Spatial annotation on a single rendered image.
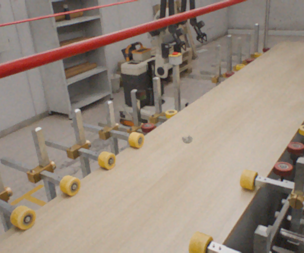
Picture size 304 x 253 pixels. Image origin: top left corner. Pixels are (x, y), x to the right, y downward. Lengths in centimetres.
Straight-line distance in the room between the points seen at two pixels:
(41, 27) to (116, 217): 363
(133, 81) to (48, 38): 128
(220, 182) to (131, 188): 40
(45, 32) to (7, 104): 102
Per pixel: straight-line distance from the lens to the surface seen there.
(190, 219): 142
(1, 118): 480
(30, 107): 503
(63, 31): 530
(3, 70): 22
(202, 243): 121
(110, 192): 161
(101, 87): 558
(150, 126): 217
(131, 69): 409
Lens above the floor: 179
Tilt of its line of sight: 24 degrees down
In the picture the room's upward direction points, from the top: 5 degrees counter-clockwise
